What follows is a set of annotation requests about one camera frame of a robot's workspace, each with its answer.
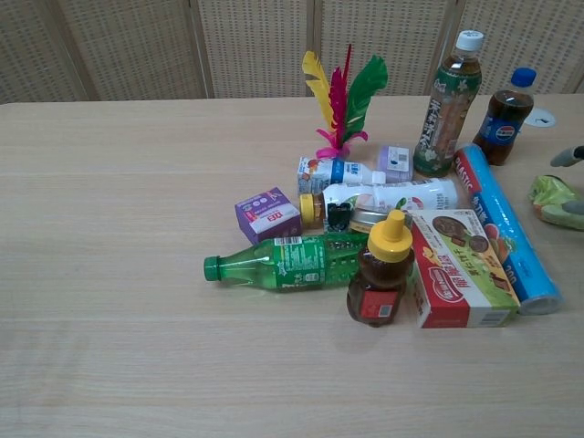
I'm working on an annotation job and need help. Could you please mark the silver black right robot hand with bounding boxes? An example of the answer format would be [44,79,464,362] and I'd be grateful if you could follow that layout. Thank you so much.
[549,144,584,216]

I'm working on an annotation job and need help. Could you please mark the green snack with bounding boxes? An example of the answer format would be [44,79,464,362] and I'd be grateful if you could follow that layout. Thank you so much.
[527,174,584,225]

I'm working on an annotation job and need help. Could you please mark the blue cap cola bottle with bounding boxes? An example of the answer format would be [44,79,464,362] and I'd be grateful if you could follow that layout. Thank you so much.
[471,67,537,167]

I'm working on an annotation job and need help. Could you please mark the blue plastic wrap roll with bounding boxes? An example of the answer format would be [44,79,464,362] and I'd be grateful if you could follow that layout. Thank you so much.
[452,142,564,318]

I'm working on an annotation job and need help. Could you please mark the green label tea bottle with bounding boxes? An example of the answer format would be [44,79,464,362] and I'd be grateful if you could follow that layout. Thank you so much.
[412,29,485,179]

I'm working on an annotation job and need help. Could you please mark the red green snack box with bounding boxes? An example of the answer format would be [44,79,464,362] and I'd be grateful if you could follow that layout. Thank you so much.
[410,208,522,330]

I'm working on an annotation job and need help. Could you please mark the white bottle yellow cap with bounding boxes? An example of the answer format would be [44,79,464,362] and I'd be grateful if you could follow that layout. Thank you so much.
[298,177,460,230]

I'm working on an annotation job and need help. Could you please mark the small lavender box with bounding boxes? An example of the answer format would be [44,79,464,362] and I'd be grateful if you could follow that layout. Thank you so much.
[377,144,416,185]

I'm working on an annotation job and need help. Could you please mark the honey bear bottle yellow cap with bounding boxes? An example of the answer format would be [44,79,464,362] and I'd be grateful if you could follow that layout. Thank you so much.
[345,209,416,329]

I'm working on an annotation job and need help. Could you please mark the colourful feather shuttlecock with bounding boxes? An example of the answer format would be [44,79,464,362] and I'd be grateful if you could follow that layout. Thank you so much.
[301,43,390,162]

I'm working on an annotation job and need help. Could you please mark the small black clip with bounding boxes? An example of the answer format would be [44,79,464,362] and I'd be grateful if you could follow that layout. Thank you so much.
[325,202,356,235]

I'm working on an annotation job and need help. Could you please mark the white blue milk bottle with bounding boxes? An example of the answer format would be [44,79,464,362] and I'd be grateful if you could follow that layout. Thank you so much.
[297,155,390,198]

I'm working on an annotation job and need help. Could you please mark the green plastic soda bottle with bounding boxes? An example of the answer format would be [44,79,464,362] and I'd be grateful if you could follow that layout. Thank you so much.
[203,231,371,295]

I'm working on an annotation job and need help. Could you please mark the purple carton box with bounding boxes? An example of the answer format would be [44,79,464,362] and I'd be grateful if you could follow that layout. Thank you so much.
[234,185,304,245]

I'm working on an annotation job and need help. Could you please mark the woven bamboo folding screen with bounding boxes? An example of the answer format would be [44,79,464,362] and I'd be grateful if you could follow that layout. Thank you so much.
[0,0,584,106]

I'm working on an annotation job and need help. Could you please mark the white round cable grommet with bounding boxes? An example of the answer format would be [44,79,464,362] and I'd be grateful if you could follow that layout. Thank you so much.
[524,106,559,129]

